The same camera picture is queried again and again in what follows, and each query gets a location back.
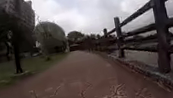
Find reddish brick path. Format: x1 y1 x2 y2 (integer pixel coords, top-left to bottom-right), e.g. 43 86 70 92
0 34 173 98

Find round pale green tree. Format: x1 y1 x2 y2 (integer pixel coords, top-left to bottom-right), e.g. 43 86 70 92
33 17 71 63

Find fallen twigs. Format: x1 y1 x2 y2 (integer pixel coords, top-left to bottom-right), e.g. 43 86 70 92
27 69 154 98

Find dark leafy tree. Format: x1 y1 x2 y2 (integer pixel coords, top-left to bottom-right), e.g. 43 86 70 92
0 0 46 79

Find stone kerb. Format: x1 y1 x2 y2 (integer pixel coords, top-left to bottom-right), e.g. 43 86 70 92
93 37 173 98

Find dark wooden rail fence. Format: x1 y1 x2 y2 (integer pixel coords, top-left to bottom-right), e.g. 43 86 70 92
75 0 173 88

